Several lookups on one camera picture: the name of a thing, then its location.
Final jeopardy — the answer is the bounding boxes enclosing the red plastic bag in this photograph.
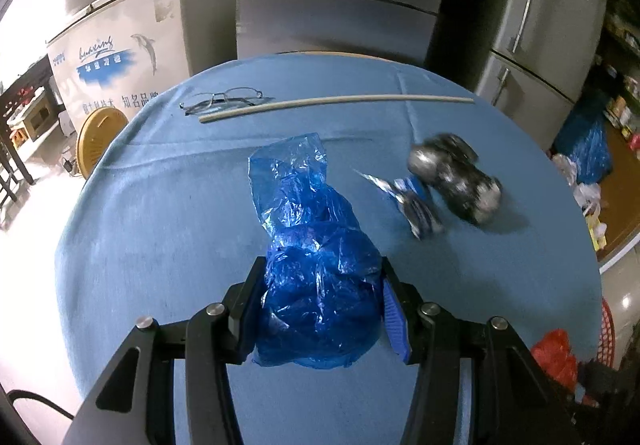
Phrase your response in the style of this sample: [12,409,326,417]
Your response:
[530,329,578,393]

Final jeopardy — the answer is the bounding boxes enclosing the blue plastic bag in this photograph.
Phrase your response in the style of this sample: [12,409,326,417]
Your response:
[248,133,382,369]

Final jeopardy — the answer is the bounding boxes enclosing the black plastic trash bag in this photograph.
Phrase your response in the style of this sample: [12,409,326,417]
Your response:
[408,133,502,225]

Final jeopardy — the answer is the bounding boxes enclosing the red plastic laundry basket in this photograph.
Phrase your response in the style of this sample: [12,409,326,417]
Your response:
[597,299,615,368]

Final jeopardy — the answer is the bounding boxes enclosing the blue tablecloth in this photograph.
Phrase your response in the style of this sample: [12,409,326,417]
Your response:
[55,54,601,444]

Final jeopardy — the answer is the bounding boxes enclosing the crumpled blue foil packet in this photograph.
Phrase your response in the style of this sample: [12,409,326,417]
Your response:
[356,170,444,240]

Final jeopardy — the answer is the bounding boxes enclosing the large blue hanging bag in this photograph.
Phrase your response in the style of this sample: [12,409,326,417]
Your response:
[552,113,613,185]

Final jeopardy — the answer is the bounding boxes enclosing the yellow round stool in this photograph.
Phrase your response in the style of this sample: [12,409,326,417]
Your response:
[76,107,128,178]

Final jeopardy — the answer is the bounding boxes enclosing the long white stick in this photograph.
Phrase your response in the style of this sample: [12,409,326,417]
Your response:
[198,94,474,124]

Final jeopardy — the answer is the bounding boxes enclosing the wooden shelf cabinet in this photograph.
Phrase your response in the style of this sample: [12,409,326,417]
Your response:
[597,0,639,264]

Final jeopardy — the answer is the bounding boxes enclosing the dark wooden table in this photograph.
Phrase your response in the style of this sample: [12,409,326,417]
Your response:
[1,55,61,205]

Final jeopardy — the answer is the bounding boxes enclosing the white chest freezer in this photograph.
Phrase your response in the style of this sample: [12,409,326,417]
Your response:
[47,0,236,128]

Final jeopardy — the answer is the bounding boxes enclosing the silver two-door refrigerator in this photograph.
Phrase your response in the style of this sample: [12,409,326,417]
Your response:
[475,0,606,150]

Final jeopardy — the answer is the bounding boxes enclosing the wire-frame eyeglasses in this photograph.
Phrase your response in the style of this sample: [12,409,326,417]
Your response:
[179,86,273,116]

